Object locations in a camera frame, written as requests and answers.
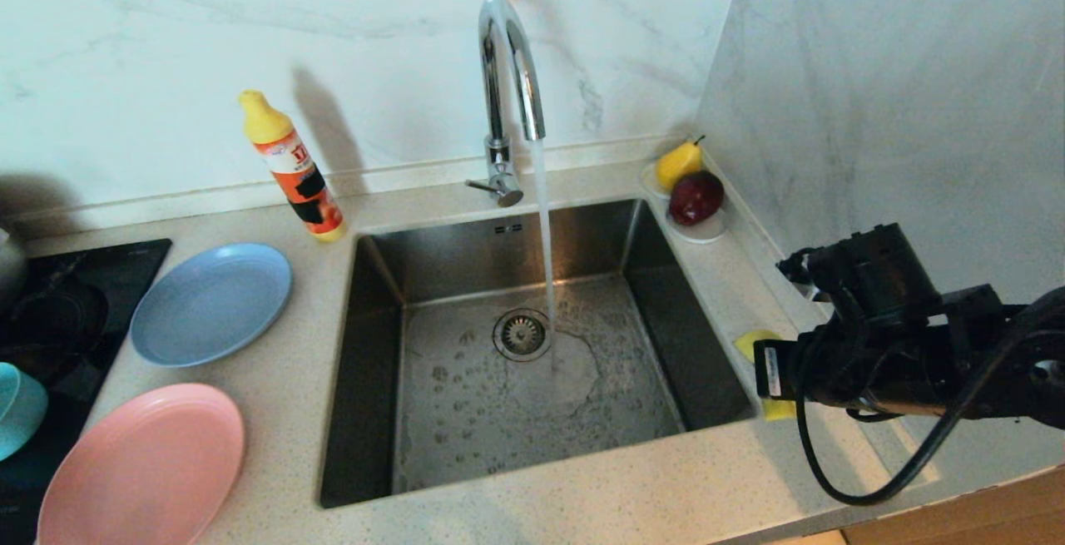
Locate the wooden cabinet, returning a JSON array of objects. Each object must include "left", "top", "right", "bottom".
[{"left": 840, "top": 463, "right": 1065, "bottom": 545}]

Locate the teal ceramic bowl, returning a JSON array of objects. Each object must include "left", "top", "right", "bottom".
[{"left": 0, "top": 362, "right": 49, "bottom": 463}]

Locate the yellow pear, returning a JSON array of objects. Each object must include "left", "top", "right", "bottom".
[{"left": 655, "top": 135, "right": 706, "bottom": 192}]

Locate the small white dish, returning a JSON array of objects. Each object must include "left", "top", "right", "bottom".
[
  {"left": 666, "top": 208, "right": 730, "bottom": 244},
  {"left": 639, "top": 161, "right": 671, "bottom": 199}
]

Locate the blue plastic plate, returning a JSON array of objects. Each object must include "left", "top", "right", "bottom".
[{"left": 130, "top": 243, "right": 293, "bottom": 368}]

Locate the chrome faucet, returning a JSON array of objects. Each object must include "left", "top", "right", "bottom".
[{"left": 466, "top": 0, "right": 547, "bottom": 210}]

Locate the dark red apple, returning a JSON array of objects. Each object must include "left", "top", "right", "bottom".
[{"left": 667, "top": 170, "right": 725, "bottom": 226}]

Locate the pink plastic plate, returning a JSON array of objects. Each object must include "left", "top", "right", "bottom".
[{"left": 37, "top": 383, "right": 246, "bottom": 545}]

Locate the running water stream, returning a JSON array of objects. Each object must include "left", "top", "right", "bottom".
[{"left": 531, "top": 139, "right": 560, "bottom": 325}]

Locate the yellow fish-shaped sponge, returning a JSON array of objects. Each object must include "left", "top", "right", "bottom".
[{"left": 734, "top": 329, "right": 798, "bottom": 423}]

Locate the black induction cooktop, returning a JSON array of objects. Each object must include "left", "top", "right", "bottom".
[{"left": 0, "top": 239, "right": 173, "bottom": 545}]

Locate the metal sink drain strainer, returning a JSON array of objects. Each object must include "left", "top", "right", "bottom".
[{"left": 493, "top": 309, "right": 552, "bottom": 363}]

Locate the yellow orange dish soap bottle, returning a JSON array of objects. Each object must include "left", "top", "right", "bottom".
[{"left": 239, "top": 90, "right": 347, "bottom": 243}]

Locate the stainless steel sink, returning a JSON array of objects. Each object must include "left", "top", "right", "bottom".
[{"left": 320, "top": 200, "right": 758, "bottom": 508}]

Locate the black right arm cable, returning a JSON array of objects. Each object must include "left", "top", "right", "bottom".
[{"left": 795, "top": 287, "right": 1065, "bottom": 506}]

